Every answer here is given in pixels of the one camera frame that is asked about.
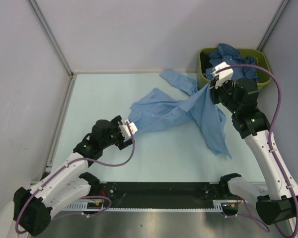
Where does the white slotted cable duct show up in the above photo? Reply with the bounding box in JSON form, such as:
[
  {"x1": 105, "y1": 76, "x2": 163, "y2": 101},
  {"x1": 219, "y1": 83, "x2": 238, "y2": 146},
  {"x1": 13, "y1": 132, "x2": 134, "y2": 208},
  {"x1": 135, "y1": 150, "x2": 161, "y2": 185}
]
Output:
[{"x1": 64, "y1": 200, "x2": 224, "y2": 213}]

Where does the aluminium frame post right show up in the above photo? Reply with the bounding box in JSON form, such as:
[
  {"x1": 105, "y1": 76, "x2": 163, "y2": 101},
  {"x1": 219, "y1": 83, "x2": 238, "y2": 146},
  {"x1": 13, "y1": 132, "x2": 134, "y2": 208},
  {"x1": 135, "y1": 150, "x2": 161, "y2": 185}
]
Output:
[{"x1": 257, "y1": 0, "x2": 292, "y2": 52}]

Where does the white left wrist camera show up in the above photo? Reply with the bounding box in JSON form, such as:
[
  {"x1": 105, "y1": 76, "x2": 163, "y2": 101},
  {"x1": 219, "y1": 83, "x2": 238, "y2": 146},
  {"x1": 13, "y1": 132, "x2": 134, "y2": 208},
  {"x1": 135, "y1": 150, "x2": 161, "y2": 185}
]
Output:
[{"x1": 118, "y1": 119, "x2": 138, "y2": 140}]

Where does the green plastic bin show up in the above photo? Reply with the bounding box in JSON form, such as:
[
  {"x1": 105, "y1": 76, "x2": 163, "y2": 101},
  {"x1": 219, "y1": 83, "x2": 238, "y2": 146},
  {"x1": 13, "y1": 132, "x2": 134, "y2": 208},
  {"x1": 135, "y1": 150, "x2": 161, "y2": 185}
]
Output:
[{"x1": 197, "y1": 47, "x2": 272, "y2": 89}]

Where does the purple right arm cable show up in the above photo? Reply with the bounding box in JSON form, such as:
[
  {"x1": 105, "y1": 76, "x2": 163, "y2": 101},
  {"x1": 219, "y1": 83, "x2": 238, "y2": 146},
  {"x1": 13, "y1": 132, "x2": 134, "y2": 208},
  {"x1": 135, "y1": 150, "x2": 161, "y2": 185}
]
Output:
[{"x1": 213, "y1": 64, "x2": 298, "y2": 238}]

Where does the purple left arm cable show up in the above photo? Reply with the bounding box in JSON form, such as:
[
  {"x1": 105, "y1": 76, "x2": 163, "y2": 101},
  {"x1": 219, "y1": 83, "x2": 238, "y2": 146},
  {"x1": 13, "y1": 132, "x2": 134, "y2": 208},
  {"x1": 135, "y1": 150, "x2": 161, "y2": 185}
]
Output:
[{"x1": 14, "y1": 120, "x2": 137, "y2": 235}]

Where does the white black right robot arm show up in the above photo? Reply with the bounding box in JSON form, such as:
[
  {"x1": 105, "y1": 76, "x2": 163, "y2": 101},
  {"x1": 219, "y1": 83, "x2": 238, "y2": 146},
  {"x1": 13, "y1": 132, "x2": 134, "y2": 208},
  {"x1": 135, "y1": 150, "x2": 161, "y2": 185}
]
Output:
[{"x1": 210, "y1": 78, "x2": 298, "y2": 225}]

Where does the light blue long sleeve shirt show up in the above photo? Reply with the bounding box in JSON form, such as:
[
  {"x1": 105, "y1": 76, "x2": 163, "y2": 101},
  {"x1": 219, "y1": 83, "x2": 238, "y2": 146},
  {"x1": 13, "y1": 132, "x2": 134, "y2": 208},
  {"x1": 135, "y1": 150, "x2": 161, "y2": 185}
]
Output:
[{"x1": 128, "y1": 69, "x2": 231, "y2": 156}]

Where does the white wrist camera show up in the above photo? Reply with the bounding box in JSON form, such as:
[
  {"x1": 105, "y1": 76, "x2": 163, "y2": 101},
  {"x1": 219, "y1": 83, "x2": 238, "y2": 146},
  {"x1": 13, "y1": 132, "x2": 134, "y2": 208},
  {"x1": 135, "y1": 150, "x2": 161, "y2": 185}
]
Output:
[
  {"x1": 118, "y1": 119, "x2": 138, "y2": 140},
  {"x1": 211, "y1": 62, "x2": 233, "y2": 89}
]

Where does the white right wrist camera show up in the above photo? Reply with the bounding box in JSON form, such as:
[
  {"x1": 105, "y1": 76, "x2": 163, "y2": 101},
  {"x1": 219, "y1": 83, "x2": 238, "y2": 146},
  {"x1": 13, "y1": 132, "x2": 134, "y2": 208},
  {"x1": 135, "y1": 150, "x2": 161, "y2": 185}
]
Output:
[{"x1": 211, "y1": 62, "x2": 233, "y2": 89}]

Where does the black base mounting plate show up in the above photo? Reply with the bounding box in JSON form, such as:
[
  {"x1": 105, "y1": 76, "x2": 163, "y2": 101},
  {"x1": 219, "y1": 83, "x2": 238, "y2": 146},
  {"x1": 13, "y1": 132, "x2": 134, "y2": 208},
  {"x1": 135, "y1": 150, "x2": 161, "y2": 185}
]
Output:
[{"x1": 71, "y1": 181, "x2": 241, "y2": 216}]

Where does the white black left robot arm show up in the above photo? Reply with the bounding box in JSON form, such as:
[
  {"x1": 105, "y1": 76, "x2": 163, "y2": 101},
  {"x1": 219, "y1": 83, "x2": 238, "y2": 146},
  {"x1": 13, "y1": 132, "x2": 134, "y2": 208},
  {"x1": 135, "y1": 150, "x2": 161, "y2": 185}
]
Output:
[{"x1": 13, "y1": 116, "x2": 138, "y2": 236}]

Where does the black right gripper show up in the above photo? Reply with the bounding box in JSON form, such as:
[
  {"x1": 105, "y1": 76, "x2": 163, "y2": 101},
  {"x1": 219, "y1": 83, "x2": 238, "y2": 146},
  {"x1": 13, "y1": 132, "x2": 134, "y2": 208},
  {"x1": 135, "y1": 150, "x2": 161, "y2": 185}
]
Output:
[{"x1": 207, "y1": 76, "x2": 241, "y2": 114}]

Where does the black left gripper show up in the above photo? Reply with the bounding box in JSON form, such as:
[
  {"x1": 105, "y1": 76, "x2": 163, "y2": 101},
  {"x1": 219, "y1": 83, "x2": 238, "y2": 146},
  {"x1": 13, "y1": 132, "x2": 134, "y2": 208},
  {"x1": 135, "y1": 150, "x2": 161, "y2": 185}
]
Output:
[{"x1": 101, "y1": 116, "x2": 135, "y2": 150}]

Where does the aluminium frame post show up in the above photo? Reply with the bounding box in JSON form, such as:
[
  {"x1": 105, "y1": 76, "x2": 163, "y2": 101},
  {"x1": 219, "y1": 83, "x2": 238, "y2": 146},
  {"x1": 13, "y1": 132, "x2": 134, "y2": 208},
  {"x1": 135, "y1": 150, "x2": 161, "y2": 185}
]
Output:
[
  {"x1": 257, "y1": 0, "x2": 292, "y2": 52},
  {"x1": 27, "y1": 0, "x2": 74, "y2": 78}
]

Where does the blue checkered shirt in bin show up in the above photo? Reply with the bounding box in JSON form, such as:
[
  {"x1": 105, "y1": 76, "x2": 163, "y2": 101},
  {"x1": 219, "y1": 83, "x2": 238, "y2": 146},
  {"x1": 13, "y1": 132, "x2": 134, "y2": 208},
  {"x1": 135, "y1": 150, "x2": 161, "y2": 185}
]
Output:
[{"x1": 203, "y1": 43, "x2": 258, "y2": 82}]

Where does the aluminium frame post left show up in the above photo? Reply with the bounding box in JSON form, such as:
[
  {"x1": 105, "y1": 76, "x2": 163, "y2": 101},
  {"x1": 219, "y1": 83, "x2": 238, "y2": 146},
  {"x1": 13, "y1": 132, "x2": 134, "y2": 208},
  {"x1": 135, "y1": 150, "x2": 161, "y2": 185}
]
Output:
[{"x1": 27, "y1": 0, "x2": 74, "y2": 78}]

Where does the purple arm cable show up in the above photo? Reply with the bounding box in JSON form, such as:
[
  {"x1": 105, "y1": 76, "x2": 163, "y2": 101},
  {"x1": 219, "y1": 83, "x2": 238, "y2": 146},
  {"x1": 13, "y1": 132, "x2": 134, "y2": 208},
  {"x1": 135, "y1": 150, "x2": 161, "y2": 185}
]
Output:
[
  {"x1": 213, "y1": 64, "x2": 298, "y2": 238},
  {"x1": 14, "y1": 120, "x2": 137, "y2": 235}
]

